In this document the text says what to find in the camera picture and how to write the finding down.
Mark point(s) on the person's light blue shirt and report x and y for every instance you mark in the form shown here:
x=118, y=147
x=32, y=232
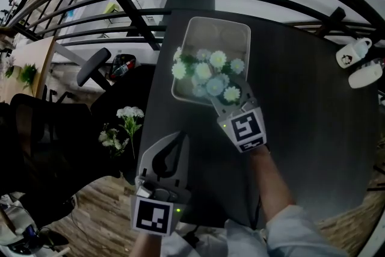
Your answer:
x=300, y=234

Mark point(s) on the person's right forearm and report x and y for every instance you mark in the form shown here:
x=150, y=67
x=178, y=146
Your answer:
x=270, y=183

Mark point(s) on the plastic bottle red cap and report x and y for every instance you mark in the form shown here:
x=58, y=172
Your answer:
x=379, y=62

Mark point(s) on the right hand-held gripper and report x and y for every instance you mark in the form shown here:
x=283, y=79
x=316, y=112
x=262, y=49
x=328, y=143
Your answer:
x=246, y=129

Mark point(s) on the white mug with dark print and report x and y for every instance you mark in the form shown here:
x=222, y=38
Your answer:
x=346, y=58

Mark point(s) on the white and blue artificial flowers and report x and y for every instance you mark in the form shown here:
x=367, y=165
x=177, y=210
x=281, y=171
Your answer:
x=218, y=58

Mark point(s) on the small white potted flower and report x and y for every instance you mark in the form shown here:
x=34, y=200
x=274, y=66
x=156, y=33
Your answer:
x=9, y=66

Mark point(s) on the plain white cup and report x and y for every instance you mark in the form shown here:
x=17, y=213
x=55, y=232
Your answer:
x=364, y=76

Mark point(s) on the person's left forearm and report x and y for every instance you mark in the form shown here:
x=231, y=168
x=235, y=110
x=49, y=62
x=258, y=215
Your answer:
x=144, y=246

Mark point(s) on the black metal railing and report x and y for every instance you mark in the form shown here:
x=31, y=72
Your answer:
x=129, y=6

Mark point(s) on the large white artificial flower stem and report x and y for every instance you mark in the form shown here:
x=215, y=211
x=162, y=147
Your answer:
x=130, y=112

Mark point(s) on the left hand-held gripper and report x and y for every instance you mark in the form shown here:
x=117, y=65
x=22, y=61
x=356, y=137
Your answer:
x=152, y=215

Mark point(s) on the red and white bottle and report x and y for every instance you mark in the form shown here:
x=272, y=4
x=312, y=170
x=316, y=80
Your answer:
x=123, y=67

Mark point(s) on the light wooden desk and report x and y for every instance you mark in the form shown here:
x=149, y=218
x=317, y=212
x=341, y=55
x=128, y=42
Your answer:
x=33, y=52

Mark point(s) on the small white artificial flower bunch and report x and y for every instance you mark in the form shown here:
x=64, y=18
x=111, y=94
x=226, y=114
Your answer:
x=109, y=140

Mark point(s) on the small green potted plant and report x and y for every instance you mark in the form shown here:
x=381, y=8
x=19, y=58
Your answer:
x=28, y=73

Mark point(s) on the white rectangular tray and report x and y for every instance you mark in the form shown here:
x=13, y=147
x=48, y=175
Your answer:
x=207, y=30

